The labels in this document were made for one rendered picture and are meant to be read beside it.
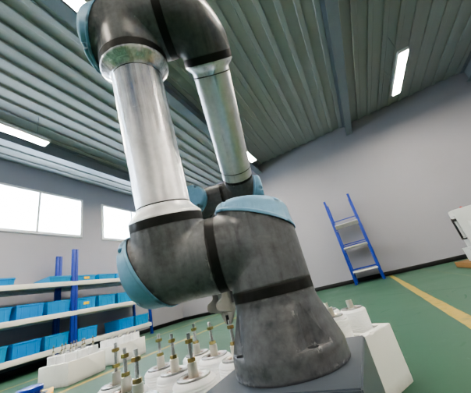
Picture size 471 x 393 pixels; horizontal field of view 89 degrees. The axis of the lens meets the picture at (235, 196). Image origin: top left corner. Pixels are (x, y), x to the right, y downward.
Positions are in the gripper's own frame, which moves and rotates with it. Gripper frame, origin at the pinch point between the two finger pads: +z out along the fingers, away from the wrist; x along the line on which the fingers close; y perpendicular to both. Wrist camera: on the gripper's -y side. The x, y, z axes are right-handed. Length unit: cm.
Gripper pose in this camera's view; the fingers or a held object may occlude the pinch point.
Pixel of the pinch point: (230, 317)
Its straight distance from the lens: 72.4
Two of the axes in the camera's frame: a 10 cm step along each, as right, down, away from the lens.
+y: -7.4, -0.9, -6.7
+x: 6.4, -4.2, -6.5
